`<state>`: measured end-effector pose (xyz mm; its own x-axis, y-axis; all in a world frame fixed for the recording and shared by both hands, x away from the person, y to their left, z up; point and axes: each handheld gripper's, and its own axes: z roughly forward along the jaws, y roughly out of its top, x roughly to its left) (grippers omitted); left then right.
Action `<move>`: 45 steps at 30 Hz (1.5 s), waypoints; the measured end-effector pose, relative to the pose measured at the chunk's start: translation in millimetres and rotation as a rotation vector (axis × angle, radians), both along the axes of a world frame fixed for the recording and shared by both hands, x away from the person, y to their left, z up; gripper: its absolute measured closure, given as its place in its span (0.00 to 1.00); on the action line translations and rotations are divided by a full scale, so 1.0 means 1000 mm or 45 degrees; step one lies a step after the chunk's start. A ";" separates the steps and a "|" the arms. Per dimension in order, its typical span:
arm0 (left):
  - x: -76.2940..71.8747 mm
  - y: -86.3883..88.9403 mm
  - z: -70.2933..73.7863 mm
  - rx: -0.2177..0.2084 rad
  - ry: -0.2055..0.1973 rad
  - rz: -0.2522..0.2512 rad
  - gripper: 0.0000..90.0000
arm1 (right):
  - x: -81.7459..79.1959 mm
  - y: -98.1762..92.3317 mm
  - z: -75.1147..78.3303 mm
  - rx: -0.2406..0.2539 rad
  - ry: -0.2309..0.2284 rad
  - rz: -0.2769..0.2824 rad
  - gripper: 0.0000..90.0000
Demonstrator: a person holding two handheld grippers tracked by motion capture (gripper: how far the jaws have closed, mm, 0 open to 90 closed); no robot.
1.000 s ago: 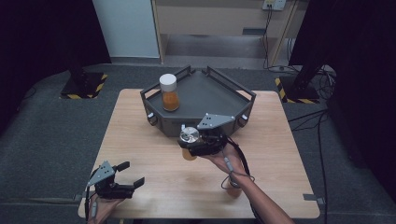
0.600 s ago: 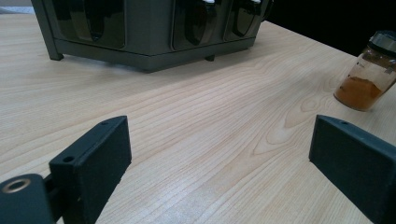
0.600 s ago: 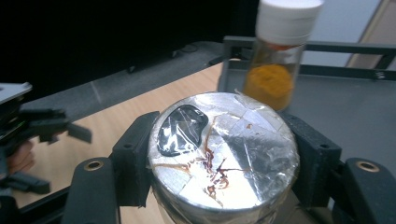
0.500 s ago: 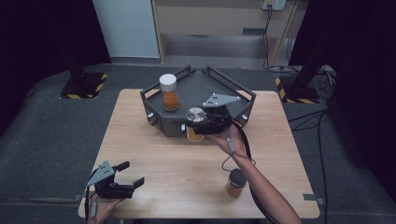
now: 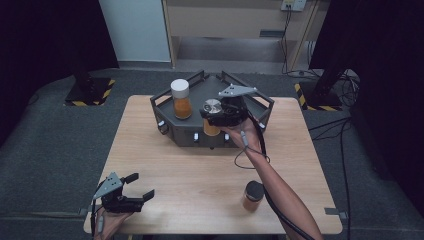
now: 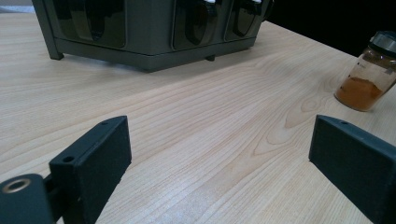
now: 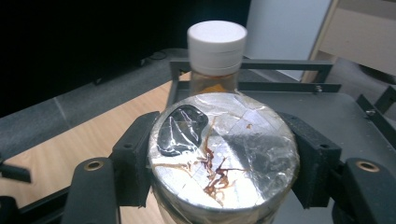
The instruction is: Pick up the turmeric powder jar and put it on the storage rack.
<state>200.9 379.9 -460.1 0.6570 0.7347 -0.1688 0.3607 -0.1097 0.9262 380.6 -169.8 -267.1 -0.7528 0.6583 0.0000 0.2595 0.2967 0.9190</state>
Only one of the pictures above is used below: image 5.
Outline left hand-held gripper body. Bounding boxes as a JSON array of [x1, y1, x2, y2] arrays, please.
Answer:
[[92, 171, 144, 214]]

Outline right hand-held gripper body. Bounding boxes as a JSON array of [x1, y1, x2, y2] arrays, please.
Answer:
[[213, 83, 259, 128]]

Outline silver lid spice jar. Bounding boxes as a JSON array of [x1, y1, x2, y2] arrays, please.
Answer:
[[202, 98, 224, 137]]

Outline black corner shelf rack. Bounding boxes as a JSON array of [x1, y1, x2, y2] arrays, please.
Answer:
[[149, 69, 275, 149]]

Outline white lid spice jar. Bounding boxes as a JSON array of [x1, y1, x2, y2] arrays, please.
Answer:
[[170, 78, 194, 120]]

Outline person's left hand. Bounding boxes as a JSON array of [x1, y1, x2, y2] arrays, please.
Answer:
[[94, 210, 134, 240]]

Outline person's right hand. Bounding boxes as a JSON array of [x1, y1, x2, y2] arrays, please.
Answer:
[[224, 116, 263, 154]]

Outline light wooden cabinet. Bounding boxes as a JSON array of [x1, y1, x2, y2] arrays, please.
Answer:
[[161, 0, 322, 72]]

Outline black stand with striped base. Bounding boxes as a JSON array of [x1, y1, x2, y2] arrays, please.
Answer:
[[64, 59, 116, 107], [294, 49, 354, 112]]

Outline black lid spice jar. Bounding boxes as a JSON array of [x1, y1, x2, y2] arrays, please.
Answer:
[[242, 180, 266, 212]]

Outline white panel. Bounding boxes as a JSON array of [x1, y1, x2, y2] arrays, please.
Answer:
[[98, 0, 172, 63]]

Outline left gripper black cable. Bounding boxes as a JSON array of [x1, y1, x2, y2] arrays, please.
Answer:
[[90, 199, 105, 240]]

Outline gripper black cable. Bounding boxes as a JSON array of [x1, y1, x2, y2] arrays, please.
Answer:
[[90, 199, 105, 240], [233, 111, 316, 240]]

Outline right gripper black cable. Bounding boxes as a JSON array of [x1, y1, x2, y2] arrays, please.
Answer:
[[233, 111, 316, 240]]

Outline black outlet cable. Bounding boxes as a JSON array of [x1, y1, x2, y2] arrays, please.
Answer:
[[280, 9, 321, 78]]

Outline tangled black cables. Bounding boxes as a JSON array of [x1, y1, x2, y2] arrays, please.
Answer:
[[336, 70, 361, 108]]

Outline white wall outlet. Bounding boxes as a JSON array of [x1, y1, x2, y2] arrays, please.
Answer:
[[280, 0, 307, 12]]

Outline black floor cable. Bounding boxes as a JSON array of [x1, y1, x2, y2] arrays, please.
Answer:
[[308, 116, 353, 240]]

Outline grey table bracket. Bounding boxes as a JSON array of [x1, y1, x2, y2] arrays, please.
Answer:
[[324, 207, 349, 220]]

